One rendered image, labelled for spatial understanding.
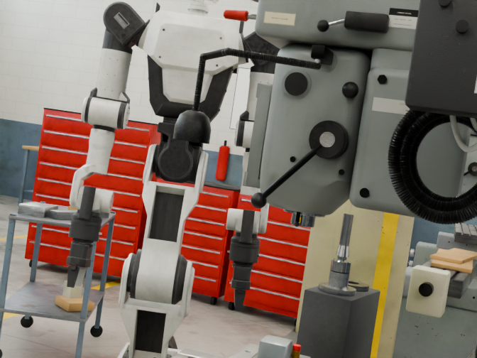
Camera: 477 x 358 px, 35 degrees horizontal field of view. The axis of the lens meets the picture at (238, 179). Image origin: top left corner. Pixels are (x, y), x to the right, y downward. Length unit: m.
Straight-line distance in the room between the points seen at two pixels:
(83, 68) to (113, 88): 9.84
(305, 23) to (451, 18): 0.37
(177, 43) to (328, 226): 1.36
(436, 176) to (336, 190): 0.19
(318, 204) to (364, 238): 1.80
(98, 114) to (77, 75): 9.90
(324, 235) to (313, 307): 1.48
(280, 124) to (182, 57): 0.80
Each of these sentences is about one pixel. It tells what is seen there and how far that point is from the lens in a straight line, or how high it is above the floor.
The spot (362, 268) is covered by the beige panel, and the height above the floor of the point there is 0.97.
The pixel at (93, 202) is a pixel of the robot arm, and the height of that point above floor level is 1.19.
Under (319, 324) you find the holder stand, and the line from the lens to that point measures 1.83.
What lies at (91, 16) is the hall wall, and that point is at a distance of 12.18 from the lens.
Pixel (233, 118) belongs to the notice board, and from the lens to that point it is 11.06.
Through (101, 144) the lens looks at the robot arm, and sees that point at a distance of 2.28.
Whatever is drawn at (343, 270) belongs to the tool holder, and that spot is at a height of 1.16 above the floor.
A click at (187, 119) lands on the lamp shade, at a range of 1.47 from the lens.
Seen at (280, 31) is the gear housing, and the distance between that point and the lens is 1.45.
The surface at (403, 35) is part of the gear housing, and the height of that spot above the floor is 1.66.
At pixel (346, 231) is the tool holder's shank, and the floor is 1.25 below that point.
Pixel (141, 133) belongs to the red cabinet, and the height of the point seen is 1.36.
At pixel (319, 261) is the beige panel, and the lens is 3.31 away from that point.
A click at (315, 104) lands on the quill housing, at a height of 1.52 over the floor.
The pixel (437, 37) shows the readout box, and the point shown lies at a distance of 1.15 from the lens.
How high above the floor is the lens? 1.43
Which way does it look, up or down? 3 degrees down
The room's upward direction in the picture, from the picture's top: 8 degrees clockwise
